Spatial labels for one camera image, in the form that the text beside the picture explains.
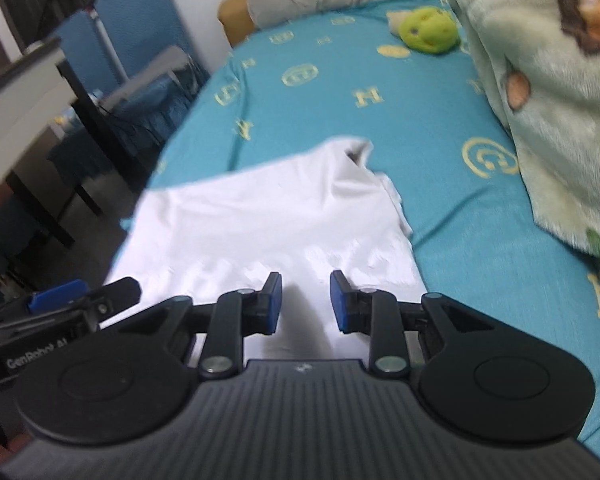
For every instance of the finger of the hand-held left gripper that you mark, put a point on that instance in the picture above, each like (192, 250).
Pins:
(55, 296)

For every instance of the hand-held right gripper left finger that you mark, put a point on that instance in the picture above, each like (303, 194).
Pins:
(276, 305)

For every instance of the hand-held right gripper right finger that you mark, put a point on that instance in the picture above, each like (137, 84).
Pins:
(339, 305)

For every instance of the white shirt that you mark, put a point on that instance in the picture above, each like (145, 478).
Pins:
(230, 220)

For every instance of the blue covered chair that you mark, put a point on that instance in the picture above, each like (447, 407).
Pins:
(5, 240)
(140, 20)
(80, 40)

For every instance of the blue and white plush toy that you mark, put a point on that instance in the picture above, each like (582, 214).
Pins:
(63, 122)

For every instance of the white table with black legs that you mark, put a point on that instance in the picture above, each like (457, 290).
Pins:
(15, 110)

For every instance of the teal patterned bed sheet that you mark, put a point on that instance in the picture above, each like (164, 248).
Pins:
(430, 125)

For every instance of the grey folded cloth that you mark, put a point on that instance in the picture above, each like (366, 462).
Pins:
(150, 72)

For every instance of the tan pillow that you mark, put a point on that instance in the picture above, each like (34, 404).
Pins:
(235, 20)

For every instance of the green plush toy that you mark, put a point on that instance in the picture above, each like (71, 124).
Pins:
(430, 30)

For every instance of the pale green printed blanket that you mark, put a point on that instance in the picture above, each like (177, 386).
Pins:
(550, 85)

